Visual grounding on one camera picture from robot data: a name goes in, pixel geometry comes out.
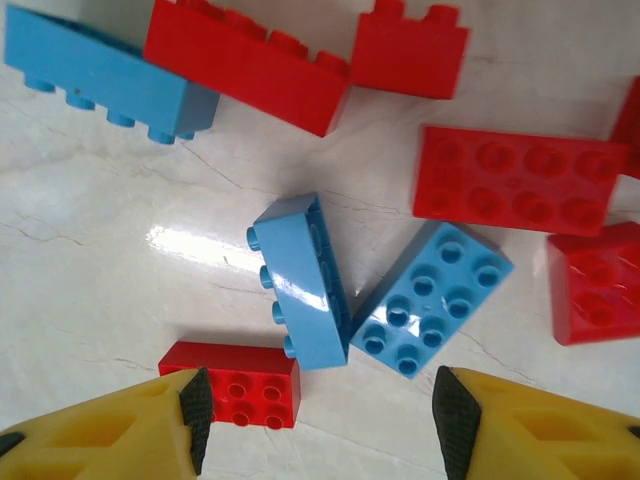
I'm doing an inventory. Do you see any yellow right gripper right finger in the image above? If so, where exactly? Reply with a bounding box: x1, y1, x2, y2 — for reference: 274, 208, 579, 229
431, 365, 640, 480

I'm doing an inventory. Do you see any small red lego brick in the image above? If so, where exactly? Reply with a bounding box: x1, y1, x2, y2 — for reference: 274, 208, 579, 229
609, 74, 640, 180
546, 221, 640, 347
349, 0, 472, 101

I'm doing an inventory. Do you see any blue lego brick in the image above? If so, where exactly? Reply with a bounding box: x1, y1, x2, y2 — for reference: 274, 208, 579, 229
246, 192, 351, 372
348, 221, 516, 382
3, 3, 221, 146

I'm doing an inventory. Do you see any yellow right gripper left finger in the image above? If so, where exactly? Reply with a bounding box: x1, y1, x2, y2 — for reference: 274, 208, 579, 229
0, 366, 215, 480

